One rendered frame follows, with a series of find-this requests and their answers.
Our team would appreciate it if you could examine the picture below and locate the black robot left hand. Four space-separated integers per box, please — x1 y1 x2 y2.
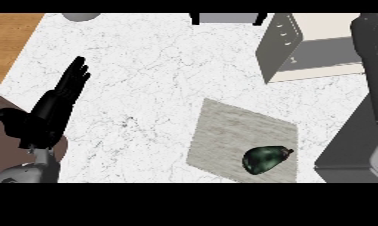
0 55 92 151

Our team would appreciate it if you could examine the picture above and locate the grey round bowl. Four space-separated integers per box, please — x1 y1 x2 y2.
60 13 103 23

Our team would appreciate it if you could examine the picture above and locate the dark green fruit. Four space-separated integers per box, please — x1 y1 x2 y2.
240 145 295 176

